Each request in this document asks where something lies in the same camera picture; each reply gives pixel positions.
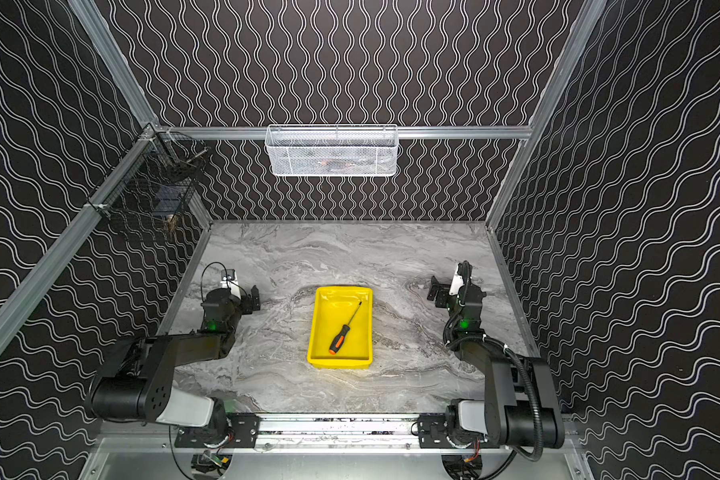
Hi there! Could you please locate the white wire mesh basket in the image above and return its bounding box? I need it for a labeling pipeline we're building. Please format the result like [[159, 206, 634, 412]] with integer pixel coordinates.
[[265, 124, 400, 177]]

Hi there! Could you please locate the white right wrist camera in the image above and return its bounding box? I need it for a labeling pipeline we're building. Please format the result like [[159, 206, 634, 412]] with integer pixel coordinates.
[[449, 261, 472, 296]]

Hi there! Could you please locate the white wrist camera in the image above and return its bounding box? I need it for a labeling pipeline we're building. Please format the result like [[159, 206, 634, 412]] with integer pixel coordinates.
[[220, 269, 242, 299], [449, 261, 472, 296]]

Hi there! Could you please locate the yellow plastic bin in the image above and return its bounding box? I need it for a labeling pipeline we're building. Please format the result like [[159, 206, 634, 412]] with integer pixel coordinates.
[[307, 286, 374, 370]]

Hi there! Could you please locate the black wire basket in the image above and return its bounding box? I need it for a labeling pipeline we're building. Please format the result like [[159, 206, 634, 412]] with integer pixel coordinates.
[[93, 130, 210, 243]]

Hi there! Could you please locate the orange black handled screwdriver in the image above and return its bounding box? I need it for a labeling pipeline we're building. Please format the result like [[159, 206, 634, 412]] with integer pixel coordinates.
[[329, 302, 363, 355]]

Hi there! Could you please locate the black left mount plate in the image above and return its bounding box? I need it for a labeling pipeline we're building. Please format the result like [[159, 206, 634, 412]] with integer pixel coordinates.
[[173, 413, 261, 449]]

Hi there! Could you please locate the black corrugated cable hose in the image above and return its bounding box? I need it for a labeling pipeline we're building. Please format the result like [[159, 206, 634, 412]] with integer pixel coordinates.
[[449, 335, 545, 463]]

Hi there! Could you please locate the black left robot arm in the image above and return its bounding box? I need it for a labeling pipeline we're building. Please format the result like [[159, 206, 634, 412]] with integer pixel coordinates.
[[84, 282, 261, 430]]

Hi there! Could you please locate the black mount plate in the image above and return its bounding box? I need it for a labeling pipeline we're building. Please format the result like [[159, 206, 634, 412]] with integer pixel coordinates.
[[411, 414, 494, 449], [173, 413, 261, 449]]

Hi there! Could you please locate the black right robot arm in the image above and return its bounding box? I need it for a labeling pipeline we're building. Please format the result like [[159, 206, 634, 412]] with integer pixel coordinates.
[[427, 278, 565, 460]]

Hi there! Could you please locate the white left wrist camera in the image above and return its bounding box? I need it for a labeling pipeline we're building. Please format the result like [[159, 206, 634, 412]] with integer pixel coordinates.
[[220, 269, 242, 299]]

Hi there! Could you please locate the black right mount plate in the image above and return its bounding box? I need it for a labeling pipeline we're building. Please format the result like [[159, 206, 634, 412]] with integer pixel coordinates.
[[411, 414, 494, 449]]

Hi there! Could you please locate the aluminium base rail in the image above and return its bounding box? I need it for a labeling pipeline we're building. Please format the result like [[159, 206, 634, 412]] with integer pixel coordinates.
[[98, 411, 583, 455]]

